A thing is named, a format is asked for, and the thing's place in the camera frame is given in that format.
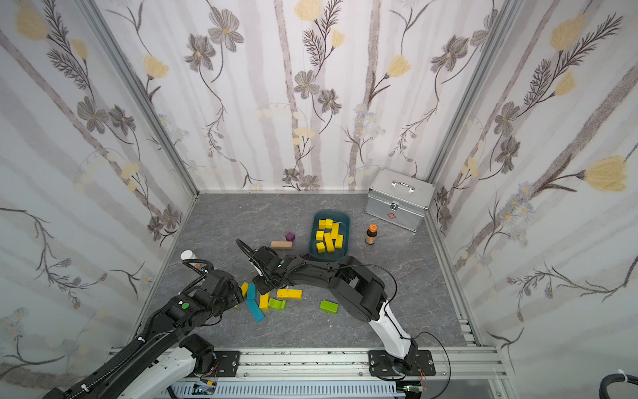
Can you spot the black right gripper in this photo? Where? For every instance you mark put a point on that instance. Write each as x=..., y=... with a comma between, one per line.
x=267, y=269

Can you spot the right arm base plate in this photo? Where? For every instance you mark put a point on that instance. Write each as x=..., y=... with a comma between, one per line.
x=418, y=364

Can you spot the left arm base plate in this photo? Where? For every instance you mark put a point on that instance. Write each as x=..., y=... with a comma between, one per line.
x=221, y=364

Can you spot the orange cap brown bottle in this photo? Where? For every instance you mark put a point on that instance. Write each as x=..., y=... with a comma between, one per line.
x=371, y=235

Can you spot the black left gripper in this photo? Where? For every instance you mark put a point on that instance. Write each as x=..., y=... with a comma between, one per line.
x=232, y=293

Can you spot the long teal block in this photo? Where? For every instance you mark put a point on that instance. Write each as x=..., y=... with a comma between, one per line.
x=255, y=310

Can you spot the green arch block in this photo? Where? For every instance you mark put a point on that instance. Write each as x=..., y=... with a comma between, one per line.
x=277, y=304

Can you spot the aluminium rail frame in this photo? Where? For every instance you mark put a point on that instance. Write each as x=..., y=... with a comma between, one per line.
x=461, y=372

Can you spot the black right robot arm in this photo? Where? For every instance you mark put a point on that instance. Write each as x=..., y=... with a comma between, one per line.
x=357, y=289

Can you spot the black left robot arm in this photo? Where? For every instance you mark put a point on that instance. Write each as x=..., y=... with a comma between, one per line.
x=166, y=349

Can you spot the teal plastic bin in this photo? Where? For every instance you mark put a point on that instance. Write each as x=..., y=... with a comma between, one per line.
x=338, y=217

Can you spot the silver metal case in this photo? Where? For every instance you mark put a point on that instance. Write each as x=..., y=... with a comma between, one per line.
x=398, y=199

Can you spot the natural wood block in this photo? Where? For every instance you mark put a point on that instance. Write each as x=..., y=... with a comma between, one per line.
x=281, y=245

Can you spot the white cap orange bottle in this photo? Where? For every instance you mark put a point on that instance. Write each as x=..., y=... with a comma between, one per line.
x=188, y=256

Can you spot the green flat block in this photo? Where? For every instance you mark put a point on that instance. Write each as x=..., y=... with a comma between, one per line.
x=329, y=307

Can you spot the upright teal block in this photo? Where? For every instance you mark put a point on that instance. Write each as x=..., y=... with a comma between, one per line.
x=251, y=292

